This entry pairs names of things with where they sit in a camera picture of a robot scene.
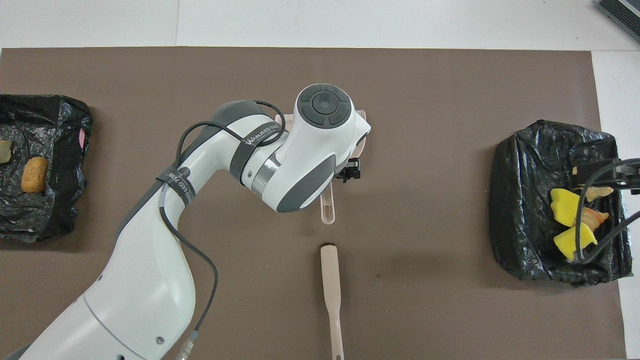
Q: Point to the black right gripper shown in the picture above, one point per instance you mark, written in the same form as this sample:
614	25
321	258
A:
629	178

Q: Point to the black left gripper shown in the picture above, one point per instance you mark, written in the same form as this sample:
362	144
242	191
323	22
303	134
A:
351	170

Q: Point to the beige plastic dustpan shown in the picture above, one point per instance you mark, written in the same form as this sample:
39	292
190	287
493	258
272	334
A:
327	207

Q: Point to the yellow sponge piece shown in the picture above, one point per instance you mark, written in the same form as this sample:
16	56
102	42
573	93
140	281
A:
567	241
4	151
565	207

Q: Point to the beige hand brush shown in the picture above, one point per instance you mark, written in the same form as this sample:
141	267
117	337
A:
331	280

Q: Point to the long toy bread roll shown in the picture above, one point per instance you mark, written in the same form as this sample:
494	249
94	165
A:
34	175

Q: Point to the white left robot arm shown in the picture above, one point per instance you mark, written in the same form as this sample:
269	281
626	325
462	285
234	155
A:
150	280

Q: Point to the black bag lined bin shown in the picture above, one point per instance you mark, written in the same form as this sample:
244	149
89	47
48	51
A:
525	200

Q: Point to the black bag bin pink spot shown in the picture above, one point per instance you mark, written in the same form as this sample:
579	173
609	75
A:
55	210

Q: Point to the brown table mat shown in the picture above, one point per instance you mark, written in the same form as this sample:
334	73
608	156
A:
425	100

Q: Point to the dark grey ribbed panel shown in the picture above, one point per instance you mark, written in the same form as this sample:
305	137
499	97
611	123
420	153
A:
622	12

